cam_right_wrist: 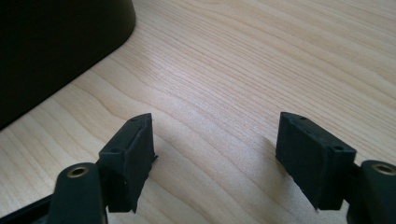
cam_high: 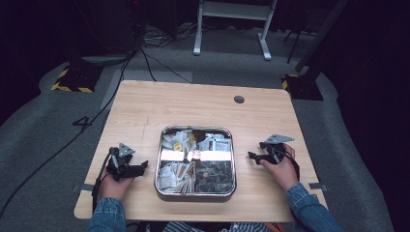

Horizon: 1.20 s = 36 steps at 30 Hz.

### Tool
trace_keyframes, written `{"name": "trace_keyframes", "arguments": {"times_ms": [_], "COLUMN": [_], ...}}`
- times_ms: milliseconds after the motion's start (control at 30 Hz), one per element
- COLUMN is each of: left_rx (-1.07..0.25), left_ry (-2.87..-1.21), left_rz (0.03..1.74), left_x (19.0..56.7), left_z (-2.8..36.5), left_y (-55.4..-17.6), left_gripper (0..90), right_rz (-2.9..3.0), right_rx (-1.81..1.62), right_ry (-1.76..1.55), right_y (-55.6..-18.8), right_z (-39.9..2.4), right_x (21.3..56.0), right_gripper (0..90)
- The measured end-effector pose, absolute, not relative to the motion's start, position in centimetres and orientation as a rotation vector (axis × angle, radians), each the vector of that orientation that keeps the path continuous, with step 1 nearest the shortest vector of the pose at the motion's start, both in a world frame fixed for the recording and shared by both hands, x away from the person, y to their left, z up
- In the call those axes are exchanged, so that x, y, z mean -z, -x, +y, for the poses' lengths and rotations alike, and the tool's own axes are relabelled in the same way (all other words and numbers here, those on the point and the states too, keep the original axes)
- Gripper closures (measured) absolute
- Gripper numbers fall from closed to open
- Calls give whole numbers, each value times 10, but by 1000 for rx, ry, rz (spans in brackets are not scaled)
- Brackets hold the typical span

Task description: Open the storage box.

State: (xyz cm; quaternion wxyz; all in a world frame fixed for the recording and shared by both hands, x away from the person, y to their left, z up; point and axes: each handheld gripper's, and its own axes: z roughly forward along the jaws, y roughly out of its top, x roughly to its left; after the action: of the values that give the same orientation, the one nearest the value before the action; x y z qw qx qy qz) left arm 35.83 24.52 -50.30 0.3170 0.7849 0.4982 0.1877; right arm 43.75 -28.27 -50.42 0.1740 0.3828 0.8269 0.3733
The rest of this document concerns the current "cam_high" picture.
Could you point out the black yellow striped stand base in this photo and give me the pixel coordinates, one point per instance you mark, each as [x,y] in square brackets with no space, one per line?
[77,79]
[303,87]

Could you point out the divided metal tray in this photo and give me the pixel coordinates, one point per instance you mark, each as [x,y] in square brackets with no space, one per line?
[195,156]

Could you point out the pile of paper-wrapped toothpicks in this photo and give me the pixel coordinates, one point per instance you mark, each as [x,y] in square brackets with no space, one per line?
[179,175]

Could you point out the grey table grommet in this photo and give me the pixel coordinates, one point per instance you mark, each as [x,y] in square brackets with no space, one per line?
[239,99]

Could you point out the grey tape strip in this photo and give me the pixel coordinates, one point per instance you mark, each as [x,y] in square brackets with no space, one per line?
[317,186]
[84,187]

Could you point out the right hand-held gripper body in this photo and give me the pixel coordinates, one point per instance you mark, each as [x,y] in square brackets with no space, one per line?
[276,151]

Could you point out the person's striped shirt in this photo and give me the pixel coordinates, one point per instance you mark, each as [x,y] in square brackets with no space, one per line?
[199,227]

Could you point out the dark slanted stand pole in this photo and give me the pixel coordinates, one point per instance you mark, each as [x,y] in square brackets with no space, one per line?
[319,37]

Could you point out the pile of clear plastic packets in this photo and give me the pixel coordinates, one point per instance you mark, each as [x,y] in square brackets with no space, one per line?
[214,177]

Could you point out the person's left hand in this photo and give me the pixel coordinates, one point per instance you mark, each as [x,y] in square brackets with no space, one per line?
[112,190]

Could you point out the pile of white yellow packets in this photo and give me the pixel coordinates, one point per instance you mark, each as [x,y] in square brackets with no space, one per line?
[177,141]

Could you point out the white metal desk frame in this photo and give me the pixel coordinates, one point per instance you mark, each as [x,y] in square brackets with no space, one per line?
[235,11]

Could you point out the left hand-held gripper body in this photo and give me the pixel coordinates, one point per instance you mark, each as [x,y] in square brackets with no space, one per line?
[116,164]

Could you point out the pile of red-edged white packets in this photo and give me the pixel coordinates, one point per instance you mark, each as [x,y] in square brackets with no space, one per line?
[217,144]

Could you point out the person's right hand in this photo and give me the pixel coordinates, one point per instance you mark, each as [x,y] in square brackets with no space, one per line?
[285,172]

